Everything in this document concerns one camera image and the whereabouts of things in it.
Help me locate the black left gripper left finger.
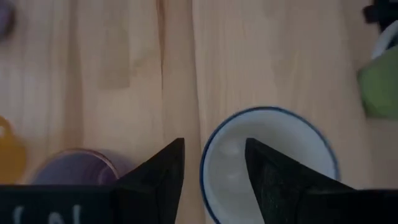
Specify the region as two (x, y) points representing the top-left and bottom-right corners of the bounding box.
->
(115, 138), (186, 224)

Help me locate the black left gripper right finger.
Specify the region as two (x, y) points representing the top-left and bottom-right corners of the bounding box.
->
(244, 138), (354, 224)

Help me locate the dark mug brown inside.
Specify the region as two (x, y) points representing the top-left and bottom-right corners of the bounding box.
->
(371, 19), (398, 60)

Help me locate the white enamel mug blue rim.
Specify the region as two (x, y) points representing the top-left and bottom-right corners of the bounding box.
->
(199, 106), (340, 224)

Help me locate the green mug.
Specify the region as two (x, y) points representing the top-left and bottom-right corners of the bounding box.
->
(357, 45), (398, 119)

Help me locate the lavender mug white handle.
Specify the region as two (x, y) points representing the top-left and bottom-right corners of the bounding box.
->
(30, 148), (137, 187)

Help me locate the yellow mug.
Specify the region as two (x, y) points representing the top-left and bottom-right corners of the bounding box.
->
(0, 115), (28, 185)

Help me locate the ribbed mauve mug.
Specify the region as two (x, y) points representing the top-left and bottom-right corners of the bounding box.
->
(0, 0), (16, 41)

